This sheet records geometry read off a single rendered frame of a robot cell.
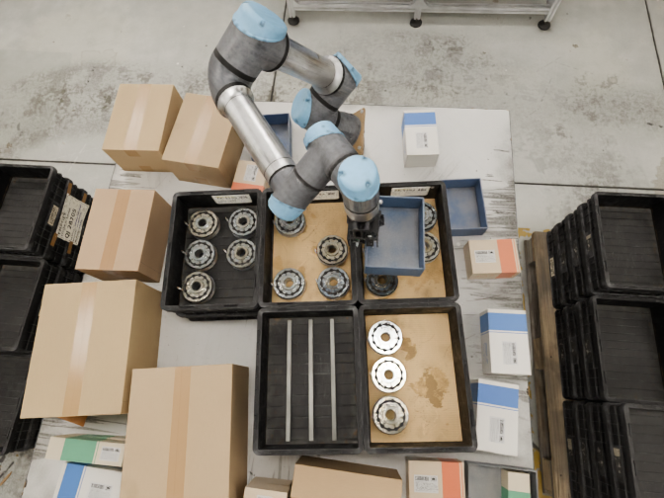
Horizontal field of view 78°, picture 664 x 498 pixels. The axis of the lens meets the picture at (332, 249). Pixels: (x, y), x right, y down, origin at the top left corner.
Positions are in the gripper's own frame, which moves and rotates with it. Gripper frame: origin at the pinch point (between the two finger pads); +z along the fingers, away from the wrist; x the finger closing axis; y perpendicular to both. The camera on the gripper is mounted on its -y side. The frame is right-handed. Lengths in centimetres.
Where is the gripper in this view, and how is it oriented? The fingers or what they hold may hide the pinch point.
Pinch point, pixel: (367, 231)
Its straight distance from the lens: 108.3
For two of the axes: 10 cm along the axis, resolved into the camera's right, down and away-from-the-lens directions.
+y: -1.0, 9.4, -3.2
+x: 9.9, 0.5, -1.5
